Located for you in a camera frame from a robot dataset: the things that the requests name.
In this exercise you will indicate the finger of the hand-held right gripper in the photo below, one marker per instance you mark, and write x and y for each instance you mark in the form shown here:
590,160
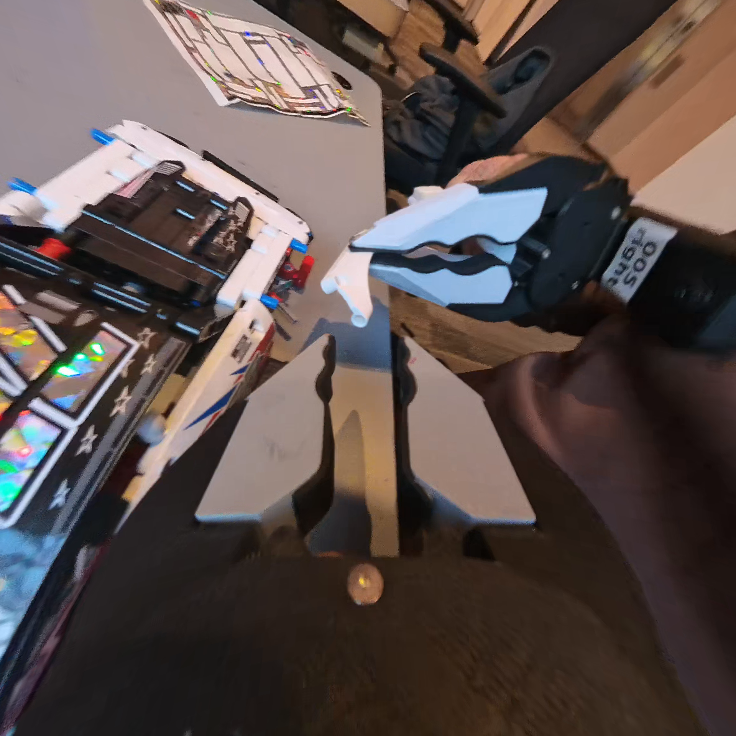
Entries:
460,287
460,213

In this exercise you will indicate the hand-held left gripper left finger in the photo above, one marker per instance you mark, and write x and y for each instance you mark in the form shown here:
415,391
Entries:
264,454

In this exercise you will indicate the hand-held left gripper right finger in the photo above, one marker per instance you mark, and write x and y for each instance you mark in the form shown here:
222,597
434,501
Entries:
466,454

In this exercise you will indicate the white curved brick piece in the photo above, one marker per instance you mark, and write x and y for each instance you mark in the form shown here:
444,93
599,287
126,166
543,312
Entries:
345,282

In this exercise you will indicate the toy brick race car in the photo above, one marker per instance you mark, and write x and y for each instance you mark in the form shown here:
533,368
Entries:
172,230

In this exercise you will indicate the person's right hand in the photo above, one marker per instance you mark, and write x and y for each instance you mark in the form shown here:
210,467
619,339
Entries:
489,167

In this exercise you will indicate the dark cloth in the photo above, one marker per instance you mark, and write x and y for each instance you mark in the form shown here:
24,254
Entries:
420,121

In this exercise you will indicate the holographic sticker sheet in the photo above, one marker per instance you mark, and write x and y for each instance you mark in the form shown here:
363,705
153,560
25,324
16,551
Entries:
259,57

